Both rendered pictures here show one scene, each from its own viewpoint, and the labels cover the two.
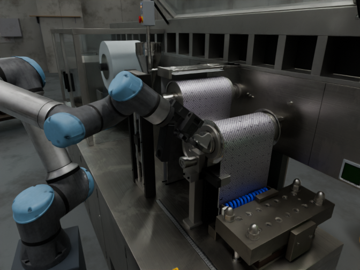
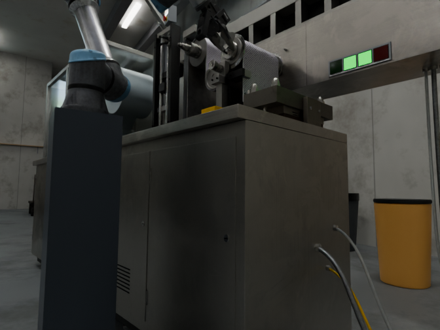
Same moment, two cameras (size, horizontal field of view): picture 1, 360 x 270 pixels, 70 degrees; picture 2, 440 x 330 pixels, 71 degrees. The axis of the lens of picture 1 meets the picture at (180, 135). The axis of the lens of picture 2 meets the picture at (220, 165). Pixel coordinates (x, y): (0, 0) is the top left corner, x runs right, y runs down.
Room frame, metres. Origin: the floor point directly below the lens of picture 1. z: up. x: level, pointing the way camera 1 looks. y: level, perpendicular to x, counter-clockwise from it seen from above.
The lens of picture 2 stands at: (-0.46, 0.21, 0.66)
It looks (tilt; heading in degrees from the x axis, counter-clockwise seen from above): 5 degrees up; 348
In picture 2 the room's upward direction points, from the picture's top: 1 degrees clockwise
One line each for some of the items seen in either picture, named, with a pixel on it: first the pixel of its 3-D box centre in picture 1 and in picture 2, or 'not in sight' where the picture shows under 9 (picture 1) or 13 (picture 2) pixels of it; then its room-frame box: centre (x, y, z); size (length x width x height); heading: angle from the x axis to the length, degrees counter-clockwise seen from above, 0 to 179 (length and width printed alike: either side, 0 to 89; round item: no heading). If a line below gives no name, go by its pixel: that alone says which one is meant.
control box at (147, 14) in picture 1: (145, 13); (169, 16); (1.27, 0.15, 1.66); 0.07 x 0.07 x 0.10; 18
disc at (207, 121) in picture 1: (209, 141); (232, 51); (0.77, -0.10, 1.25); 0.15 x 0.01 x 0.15; 30
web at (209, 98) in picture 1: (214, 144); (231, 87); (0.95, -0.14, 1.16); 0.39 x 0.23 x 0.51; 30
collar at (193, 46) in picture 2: (168, 100); (192, 50); (0.98, 0.05, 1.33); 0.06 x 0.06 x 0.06; 30
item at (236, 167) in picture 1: (245, 175); (261, 86); (0.78, -0.23, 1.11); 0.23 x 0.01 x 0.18; 120
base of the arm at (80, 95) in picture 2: (44, 240); (86, 103); (0.65, 0.45, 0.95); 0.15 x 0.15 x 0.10
